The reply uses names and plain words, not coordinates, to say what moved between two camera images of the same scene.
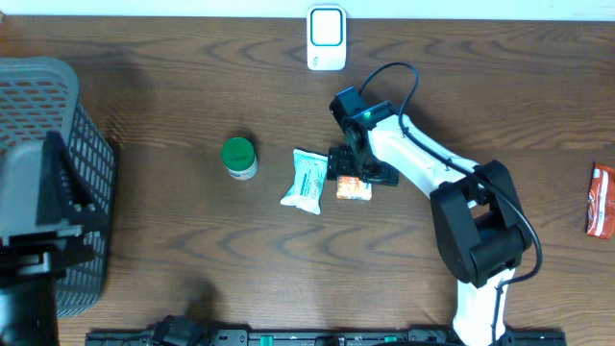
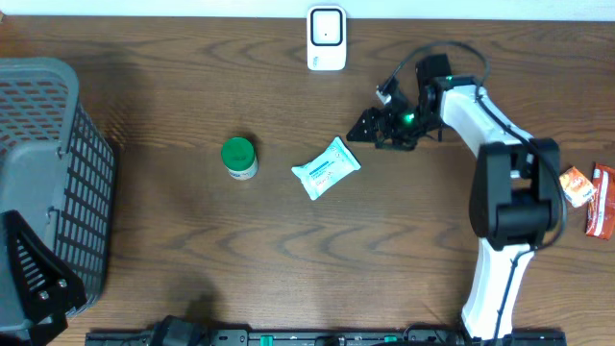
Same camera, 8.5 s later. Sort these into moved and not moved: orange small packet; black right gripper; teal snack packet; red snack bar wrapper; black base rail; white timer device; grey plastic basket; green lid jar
Moved: black right gripper; orange small packet; teal snack packet
Not moved: grey plastic basket; red snack bar wrapper; white timer device; green lid jar; black base rail
